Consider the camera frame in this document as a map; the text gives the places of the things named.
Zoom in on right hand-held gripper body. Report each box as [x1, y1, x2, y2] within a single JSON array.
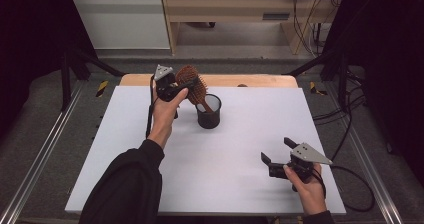
[[268, 142, 333, 182]]

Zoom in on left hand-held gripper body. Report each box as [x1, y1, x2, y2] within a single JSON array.
[[153, 64, 187, 102]]

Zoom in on brown wooden paddle hairbrush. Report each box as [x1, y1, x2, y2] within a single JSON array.
[[174, 64, 215, 114]]

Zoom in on black mesh cup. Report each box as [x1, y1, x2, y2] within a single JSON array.
[[194, 93, 223, 130]]

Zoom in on person's left hand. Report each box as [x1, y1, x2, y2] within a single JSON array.
[[147, 87, 189, 149]]

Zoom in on person's right hand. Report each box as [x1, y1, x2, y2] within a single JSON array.
[[283, 163, 327, 216]]

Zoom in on white board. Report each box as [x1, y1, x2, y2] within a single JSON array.
[[64, 85, 347, 216]]

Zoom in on yellow black tape mark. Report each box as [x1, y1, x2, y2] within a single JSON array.
[[309, 81, 328, 96], [95, 80, 110, 98]]

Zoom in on light wooden table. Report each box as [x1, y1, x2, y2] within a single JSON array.
[[119, 73, 299, 89]]

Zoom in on white cabinet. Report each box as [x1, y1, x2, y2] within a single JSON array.
[[66, 0, 171, 50]]

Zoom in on wooden desk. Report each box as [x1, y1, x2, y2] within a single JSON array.
[[159, 0, 348, 56]]

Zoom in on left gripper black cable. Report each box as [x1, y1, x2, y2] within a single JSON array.
[[145, 75, 157, 139]]

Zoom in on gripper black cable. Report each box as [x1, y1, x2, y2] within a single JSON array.
[[329, 164, 376, 214], [145, 75, 157, 139]]

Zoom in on bundle of floor cables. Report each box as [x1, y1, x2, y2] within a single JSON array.
[[312, 68, 368, 156]]

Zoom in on aluminium rail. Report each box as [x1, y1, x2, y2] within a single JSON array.
[[0, 80, 85, 224], [324, 83, 405, 224]]

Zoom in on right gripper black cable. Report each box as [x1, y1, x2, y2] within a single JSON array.
[[329, 164, 376, 214]]

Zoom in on black frame strut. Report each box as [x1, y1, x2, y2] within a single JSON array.
[[59, 46, 126, 112], [282, 48, 352, 112]]

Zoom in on hanging desk cables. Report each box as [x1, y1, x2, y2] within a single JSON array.
[[290, 0, 338, 59]]

